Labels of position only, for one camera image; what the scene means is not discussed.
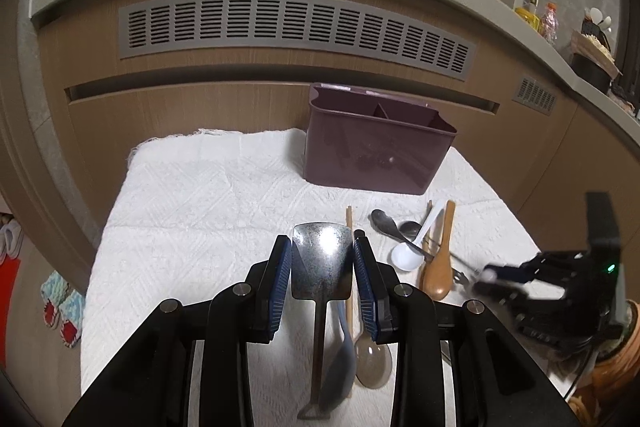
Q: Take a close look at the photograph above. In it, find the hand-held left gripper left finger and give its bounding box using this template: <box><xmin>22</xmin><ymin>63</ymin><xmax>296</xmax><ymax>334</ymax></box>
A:
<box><xmin>62</xmin><ymin>234</ymin><xmax>293</xmax><ymax>427</ymax></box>

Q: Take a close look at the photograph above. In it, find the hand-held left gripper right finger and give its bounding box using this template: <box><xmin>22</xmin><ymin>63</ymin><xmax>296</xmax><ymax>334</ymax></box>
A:
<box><xmin>352</xmin><ymin>229</ymin><xmax>581</xmax><ymax>427</ymax></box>

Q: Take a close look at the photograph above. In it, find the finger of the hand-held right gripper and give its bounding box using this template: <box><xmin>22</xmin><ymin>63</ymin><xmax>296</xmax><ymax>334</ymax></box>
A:
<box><xmin>480</xmin><ymin>263</ymin><xmax>548</xmax><ymax>286</ymax></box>
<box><xmin>472</xmin><ymin>282</ymin><xmax>528</xmax><ymax>309</ymax></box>

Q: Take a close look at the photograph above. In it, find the metal spatula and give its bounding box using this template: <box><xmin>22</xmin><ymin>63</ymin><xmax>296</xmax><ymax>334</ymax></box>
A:
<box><xmin>291</xmin><ymin>222</ymin><xmax>357</xmax><ymax>420</ymax></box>

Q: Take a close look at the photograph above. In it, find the wooden spoon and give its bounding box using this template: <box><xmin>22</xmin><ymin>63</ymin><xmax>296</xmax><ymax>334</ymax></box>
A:
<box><xmin>420</xmin><ymin>200</ymin><xmax>457</xmax><ymax>300</ymax></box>

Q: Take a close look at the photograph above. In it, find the dark metal spoon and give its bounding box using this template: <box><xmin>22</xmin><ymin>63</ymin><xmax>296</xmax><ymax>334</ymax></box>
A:
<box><xmin>371</xmin><ymin>209</ymin><xmax>481</xmax><ymax>275</ymax></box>
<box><xmin>400</xmin><ymin>220</ymin><xmax>426</xmax><ymax>245</ymax></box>

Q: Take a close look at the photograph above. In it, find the translucent brown spoon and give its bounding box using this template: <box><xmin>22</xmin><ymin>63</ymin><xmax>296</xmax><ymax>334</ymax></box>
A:
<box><xmin>352</xmin><ymin>327</ymin><xmax>393</xmax><ymax>390</ymax></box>

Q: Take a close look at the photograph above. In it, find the purple utensil holder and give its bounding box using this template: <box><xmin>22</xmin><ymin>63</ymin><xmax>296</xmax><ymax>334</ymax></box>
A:
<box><xmin>302</xmin><ymin>83</ymin><xmax>458</xmax><ymax>196</ymax></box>

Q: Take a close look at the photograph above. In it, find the terracotta plant pot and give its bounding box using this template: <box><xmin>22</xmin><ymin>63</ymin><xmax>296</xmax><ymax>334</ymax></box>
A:
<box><xmin>570</xmin><ymin>299</ymin><xmax>640</xmax><ymax>427</ymax></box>

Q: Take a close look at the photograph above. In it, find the white textured towel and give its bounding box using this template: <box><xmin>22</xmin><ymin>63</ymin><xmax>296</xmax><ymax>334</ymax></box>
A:
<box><xmin>80</xmin><ymin>128</ymin><xmax>543</xmax><ymax>427</ymax></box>

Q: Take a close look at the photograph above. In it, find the small grey vent grille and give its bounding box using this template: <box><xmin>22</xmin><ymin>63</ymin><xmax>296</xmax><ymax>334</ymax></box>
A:
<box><xmin>511</xmin><ymin>76</ymin><xmax>558</xmax><ymax>112</ymax></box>

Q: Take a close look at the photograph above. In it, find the wooden cabinet front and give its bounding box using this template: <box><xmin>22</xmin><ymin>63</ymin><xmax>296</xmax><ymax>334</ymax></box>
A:
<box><xmin>0</xmin><ymin>0</ymin><xmax>640</xmax><ymax>308</ymax></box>

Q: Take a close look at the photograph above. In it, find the knitted slipper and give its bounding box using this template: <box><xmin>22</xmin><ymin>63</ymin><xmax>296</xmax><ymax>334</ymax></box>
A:
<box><xmin>41</xmin><ymin>272</ymin><xmax>68</xmax><ymax>325</ymax></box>
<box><xmin>59</xmin><ymin>289</ymin><xmax>86</xmax><ymax>350</ymax></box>

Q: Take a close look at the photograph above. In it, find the black pot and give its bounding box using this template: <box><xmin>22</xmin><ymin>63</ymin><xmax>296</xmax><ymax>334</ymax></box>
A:
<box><xmin>571</xmin><ymin>51</ymin><xmax>613</xmax><ymax>95</ymax></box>

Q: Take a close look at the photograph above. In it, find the long grey vent grille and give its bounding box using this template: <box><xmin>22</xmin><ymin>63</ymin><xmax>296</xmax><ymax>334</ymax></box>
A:
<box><xmin>117</xmin><ymin>0</ymin><xmax>477</xmax><ymax>82</ymax></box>

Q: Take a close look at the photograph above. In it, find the clear bottle with orange cap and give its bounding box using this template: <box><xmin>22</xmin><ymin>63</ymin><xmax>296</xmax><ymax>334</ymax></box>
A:
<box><xmin>539</xmin><ymin>2</ymin><xmax>560</xmax><ymax>42</ymax></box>

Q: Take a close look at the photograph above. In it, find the yellow bottle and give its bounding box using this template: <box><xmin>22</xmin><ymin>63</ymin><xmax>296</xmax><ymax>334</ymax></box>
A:
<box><xmin>514</xmin><ymin>4</ymin><xmax>543</xmax><ymax>32</ymax></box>

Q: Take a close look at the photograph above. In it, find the red mat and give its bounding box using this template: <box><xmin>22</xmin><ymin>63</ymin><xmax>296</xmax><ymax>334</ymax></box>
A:
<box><xmin>0</xmin><ymin>257</ymin><xmax>21</xmax><ymax>358</ymax></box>

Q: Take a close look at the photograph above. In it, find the white slipper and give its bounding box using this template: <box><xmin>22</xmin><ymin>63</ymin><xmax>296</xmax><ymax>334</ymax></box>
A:
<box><xmin>0</xmin><ymin>217</ymin><xmax>23</xmax><ymax>258</ymax></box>

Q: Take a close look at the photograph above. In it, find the black cable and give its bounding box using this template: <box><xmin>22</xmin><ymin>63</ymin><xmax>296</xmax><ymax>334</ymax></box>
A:
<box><xmin>564</xmin><ymin>332</ymin><xmax>601</xmax><ymax>403</ymax></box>

